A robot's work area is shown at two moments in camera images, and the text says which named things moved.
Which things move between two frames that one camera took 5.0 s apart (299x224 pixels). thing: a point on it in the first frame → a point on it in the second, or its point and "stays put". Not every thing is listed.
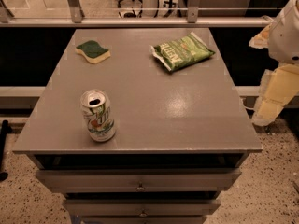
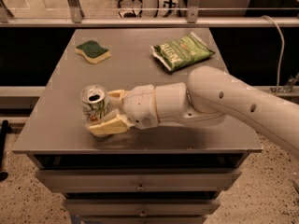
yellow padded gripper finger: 277,87 → 117,124
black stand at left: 6,129 stays put
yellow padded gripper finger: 262,39 → 116,97
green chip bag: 177,53 stays put
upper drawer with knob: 139,180 stays put
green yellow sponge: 92,51 stays put
